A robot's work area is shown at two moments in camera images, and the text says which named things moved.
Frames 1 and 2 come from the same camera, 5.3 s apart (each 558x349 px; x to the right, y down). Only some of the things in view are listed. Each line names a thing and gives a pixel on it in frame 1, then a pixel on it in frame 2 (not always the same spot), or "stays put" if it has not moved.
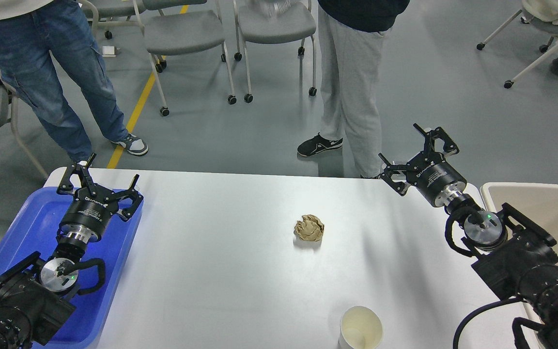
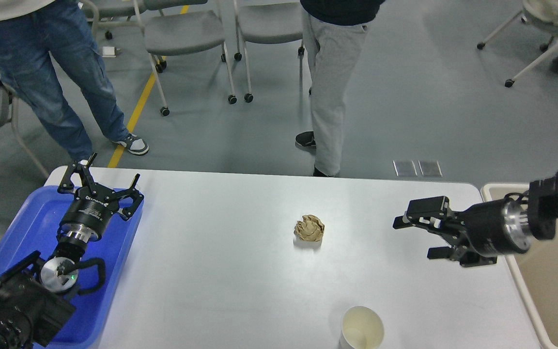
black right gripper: (428, 172) to (493, 229)
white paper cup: (360, 328) stays put
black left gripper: (86, 219) stays put
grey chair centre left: (182, 32) stays put
